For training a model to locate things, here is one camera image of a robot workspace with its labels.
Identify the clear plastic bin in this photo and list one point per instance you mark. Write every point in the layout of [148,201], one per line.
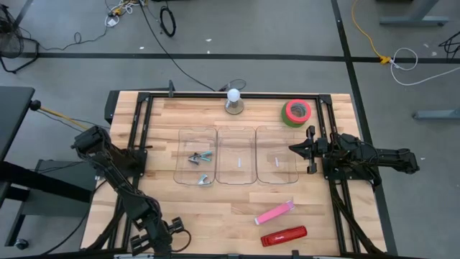
[237,176]
[280,172]
[187,136]

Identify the black caster wheel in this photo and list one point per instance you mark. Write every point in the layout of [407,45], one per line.
[21,244]

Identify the black desk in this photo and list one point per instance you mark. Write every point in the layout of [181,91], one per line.
[14,115]

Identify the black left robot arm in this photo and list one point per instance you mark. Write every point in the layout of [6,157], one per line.
[120,181]

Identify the black floor fan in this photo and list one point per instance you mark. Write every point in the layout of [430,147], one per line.
[10,39]

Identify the white bulb lamp brass base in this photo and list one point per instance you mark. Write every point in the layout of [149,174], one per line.
[234,106]

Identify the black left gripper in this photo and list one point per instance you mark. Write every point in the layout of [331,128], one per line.
[158,237]

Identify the pink stapler white base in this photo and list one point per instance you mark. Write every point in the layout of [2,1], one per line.
[275,213]

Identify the grey desk leg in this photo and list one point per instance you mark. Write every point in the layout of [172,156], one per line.
[438,114]
[413,21]

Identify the black clamp post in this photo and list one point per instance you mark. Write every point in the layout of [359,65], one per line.
[171,88]

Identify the pink tape roll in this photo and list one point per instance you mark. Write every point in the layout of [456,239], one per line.
[291,108]

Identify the black aluminium rig frame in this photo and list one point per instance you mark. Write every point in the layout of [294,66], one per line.
[187,95]

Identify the red stapler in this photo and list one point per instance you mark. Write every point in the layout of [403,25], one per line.
[284,236]

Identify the green tape roll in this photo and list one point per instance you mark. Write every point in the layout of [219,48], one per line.
[287,124]
[284,114]

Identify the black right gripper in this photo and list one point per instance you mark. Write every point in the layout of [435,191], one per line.
[312,151]

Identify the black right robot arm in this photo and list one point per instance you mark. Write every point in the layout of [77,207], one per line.
[391,158]

